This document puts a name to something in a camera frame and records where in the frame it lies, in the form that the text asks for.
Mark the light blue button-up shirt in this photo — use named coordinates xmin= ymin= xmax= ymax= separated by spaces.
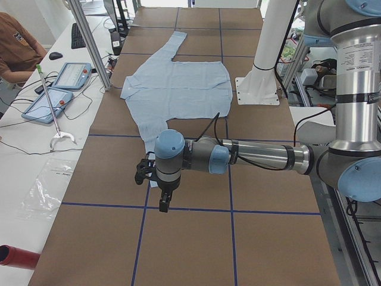
xmin=120 ymin=31 xmax=233 ymax=182

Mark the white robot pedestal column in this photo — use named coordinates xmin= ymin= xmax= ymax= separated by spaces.
xmin=235 ymin=0 xmax=298 ymax=105

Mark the person in brown shirt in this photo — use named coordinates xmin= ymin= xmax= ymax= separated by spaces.
xmin=1 ymin=13 xmax=47 ymax=84

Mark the lower blue teach pendant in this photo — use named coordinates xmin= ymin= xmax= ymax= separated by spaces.
xmin=21 ymin=87 xmax=73 ymax=124

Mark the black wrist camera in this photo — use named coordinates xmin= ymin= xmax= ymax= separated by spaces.
xmin=135 ymin=151 xmax=158 ymax=185

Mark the white plastic chair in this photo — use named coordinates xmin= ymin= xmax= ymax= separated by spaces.
xmin=289 ymin=107 xmax=336 ymax=145

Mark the aluminium frame post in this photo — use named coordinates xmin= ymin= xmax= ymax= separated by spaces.
xmin=68 ymin=0 xmax=111 ymax=91

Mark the black keyboard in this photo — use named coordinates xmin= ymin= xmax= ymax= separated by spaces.
xmin=71 ymin=23 xmax=86 ymax=49

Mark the black computer mouse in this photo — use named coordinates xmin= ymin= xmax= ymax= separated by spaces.
xmin=49 ymin=52 xmax=63 ymax=60

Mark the upper blue teach pendant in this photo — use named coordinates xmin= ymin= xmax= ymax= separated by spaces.
xmin=52 ymin=63 xmax=91 ymax=91

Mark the clear plastic bag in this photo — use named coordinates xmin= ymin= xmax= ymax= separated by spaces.
xmin=15 ymin=158 xmax=77 ymax=221

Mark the brown paper table cover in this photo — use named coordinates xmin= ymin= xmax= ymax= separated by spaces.
xmin=30 ymin=8 xmax=340 ymax=285

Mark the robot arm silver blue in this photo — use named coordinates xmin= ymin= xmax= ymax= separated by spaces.
xmin=151 ymin=1 xmax=380 ymax=212

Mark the reacher grabber stick tool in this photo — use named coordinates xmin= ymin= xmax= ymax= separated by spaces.
xmin=36 ymin=64 xmax=76 ymax=152

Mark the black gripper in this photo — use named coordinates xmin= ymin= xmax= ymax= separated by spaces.
xmin=157 ymin=179 xmax=180 ymax=212

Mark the red cylinder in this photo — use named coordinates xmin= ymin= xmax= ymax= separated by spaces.
xmin=1 ymin=245 xmax=40 ymax=270

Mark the blue teach pendant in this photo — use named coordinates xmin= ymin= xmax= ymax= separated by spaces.
xmin=21 ymin=87 xmax=73 ymax=124
xmin=52 ymin=63 xmax=91 ymax=91

